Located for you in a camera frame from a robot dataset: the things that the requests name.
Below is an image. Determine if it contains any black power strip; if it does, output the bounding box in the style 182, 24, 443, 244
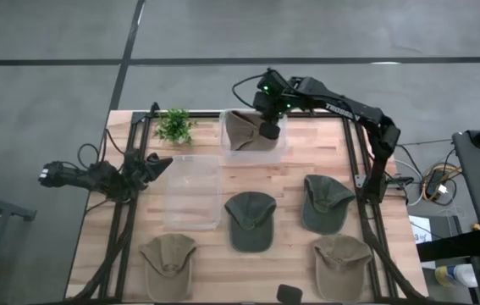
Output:
419, 163, 463, 207

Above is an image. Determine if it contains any white paper sheet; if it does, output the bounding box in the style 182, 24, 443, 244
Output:
408, 214, 434, 245

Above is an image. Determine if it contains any white plastic bottle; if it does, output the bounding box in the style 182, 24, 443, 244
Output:
433, 263, 478, 289

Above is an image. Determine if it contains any black aluminium table frame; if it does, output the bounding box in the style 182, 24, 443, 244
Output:
68, 101, 435, 305

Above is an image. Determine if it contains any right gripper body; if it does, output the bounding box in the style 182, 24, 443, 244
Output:
251, 90, 288, 125

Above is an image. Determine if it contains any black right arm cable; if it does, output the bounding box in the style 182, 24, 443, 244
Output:
231, 73, 267, 109

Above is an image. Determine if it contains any small black rounded object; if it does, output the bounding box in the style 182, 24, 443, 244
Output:
276, 284, 304, 305

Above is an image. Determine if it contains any dark green baseball cap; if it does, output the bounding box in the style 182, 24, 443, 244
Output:
223, 191, 278, 254
301, 174, 357, 236

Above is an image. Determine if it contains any grey metal table frame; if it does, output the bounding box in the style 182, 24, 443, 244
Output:
0, 167, 37, 305

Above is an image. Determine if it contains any small clear plastic bin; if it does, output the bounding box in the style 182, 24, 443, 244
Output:
218, 108, 289, 166

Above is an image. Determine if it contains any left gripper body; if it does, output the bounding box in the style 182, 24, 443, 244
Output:
123, 147, 152, 192

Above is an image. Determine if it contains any small green potted plant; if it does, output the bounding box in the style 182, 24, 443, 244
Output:
152, 108, 198, 147

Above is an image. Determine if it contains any tan baseball cap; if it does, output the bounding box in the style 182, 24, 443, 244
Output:
224, 109, 281, 153
139, 232, 198, 303
312, 234, 374, 303

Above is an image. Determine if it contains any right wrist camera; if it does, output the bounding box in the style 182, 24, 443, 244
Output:
257, 69, 286, 97

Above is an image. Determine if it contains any large clear plastic bin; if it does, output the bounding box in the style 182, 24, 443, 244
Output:
163, 154, 223, 232

